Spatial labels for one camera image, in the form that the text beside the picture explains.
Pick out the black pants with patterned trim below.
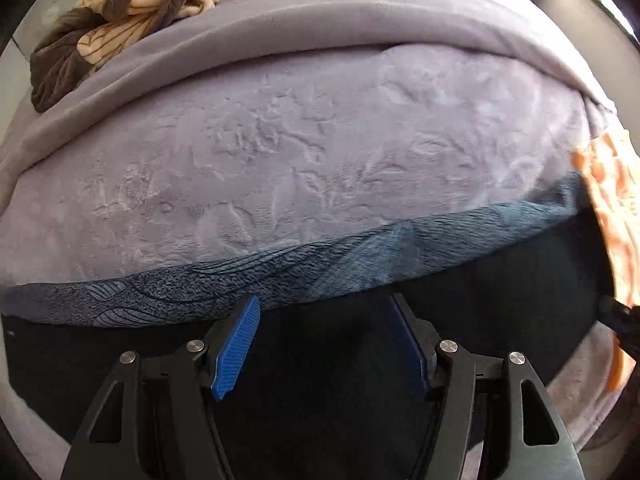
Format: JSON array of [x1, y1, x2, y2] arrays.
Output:
[[1, 172, 613, 479]]

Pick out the orange cream cloth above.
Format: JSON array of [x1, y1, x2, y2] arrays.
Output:
[[570, 131, 640, 394]]

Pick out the lilac embossed bed blanket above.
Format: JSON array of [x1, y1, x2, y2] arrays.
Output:
[[1, 0, 634, 479]]

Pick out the brown striped plush blanket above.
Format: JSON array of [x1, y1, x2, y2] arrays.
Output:
[[29, 0, 220, 114]]

